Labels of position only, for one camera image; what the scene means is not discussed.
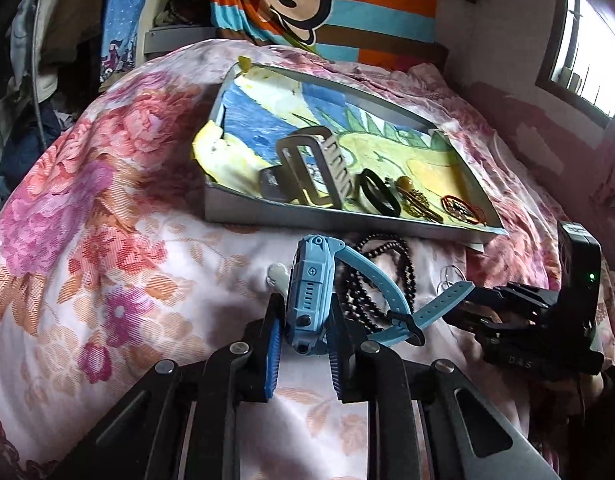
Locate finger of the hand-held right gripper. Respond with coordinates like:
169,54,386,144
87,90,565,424
446,309,541,348
465,282,559,313

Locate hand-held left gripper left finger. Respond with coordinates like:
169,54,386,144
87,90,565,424
47,292,288,480

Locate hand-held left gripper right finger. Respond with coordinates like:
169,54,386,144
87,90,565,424
325,310,563,480

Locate blue smart watch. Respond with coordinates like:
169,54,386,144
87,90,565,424
286,234,475,353

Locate bunch of red hair ties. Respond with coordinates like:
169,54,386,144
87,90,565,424
441,194,489,225

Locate grey cardboard tray box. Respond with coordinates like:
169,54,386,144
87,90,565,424
203,62,509,242

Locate gold bead chain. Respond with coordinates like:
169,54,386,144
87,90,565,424
390,175,445,223

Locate black hair tie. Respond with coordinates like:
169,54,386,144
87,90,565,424
357,167,403,218

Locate black studded hair clip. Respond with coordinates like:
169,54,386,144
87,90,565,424
260,167,289,204

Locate grey hair claw clip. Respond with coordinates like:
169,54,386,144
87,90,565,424
274,127,355,211

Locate small white object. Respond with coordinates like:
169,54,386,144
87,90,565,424
266,263,291,292

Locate pink floral blanket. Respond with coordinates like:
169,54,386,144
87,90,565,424
0,37,615,480

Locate barred window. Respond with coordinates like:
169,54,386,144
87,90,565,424
535,0,615,128

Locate crayon dinosaur drawing paper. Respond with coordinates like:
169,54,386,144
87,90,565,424
192,72,488,233

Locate striped monkey print blanket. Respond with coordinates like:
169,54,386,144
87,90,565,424
210,0,438,67

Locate grey board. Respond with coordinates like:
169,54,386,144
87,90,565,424
143,27,219,57

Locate narrow blue dotted curtain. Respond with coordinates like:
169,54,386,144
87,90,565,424
100,0,151,84

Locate hanging clothes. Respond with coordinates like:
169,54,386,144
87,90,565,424
0,0,113,201

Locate clear thin ring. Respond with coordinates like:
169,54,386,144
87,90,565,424
436,264,464,292

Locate black bead necklace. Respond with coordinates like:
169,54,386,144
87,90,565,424
340,232,417,336

